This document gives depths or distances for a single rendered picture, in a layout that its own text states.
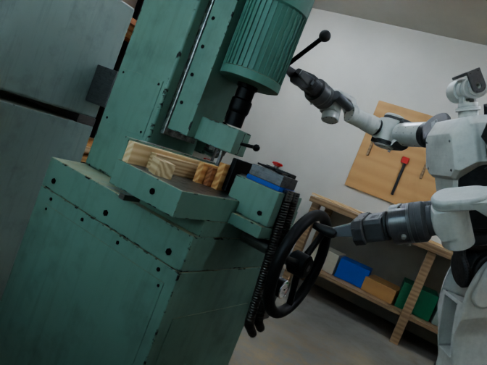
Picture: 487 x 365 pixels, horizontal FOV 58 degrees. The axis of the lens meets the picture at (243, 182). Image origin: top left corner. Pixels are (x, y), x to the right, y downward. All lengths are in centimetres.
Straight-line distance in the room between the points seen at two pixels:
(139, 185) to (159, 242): 16
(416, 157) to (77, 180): 363
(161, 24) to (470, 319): 120
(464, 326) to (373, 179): 321
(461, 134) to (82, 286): 106
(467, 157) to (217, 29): 75
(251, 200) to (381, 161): 349
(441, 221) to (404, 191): 349
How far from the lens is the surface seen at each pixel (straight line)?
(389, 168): 450
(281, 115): 488
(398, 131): 175
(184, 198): 93
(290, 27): 124
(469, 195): 97
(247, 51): 121
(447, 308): 150
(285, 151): 478
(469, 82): 135
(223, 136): 123
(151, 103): 131
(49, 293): 136
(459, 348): 144
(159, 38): 137
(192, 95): 128
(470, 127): 127
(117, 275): 116
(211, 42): 130
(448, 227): 99
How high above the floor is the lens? 103
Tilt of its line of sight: 4 degrees down
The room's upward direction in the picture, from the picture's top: 21 degrees clockwise
